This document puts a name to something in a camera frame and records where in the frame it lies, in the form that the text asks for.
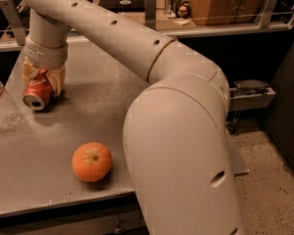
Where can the silver drink can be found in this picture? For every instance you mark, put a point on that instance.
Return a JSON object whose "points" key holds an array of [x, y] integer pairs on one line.
{"points": [[168, 8]]}

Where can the left metal rail bracket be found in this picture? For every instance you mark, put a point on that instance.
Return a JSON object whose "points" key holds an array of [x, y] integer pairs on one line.
{"points": [[13, 17]]}

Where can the green drink can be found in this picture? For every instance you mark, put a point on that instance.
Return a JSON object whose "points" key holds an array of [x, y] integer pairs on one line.
{"points": [[174, 4]]}

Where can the metal rail bracket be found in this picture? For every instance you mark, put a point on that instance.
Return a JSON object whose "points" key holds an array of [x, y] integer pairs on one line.
{"points": [[264, 17], [150, 13], [13, 17]]}

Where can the right metal rail bracket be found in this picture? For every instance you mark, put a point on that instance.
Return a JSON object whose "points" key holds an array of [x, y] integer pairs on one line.
{"points": [[264, 17]]}

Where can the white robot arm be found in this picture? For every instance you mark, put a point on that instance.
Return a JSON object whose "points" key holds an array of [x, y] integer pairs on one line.
{"points": [[174, 134]]}

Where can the black laptop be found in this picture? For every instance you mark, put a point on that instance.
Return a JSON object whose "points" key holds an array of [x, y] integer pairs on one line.
{"points": [[123, 5]]}

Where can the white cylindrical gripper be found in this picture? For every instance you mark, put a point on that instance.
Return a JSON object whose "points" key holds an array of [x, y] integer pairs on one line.
{"points": [[45, 54]]}

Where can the drawer with metal handle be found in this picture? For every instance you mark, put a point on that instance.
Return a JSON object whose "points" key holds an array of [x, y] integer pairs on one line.
{"points": [[125, 220]]}

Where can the orange fruit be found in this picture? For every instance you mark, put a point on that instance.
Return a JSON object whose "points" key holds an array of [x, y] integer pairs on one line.
{"points": [[91, 162]]}

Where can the small round brown object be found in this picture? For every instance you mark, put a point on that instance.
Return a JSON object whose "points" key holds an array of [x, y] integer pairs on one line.
{"points": [[183, 12]]}

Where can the clear plastic water bottle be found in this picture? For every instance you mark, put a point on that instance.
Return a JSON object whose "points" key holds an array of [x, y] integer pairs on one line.
{"points": [[10, 115]]}

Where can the red coke can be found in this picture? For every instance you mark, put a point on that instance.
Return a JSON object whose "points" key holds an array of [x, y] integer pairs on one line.
{"points": [[38, 92]]}

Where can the middle metal rail bracket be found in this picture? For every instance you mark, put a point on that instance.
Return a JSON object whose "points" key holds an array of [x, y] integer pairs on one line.
{"points": [[150, 13]]}

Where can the brown cardboard box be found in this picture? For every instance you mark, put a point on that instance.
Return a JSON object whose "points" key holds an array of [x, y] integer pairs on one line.
{"points": [[214, 12]]}

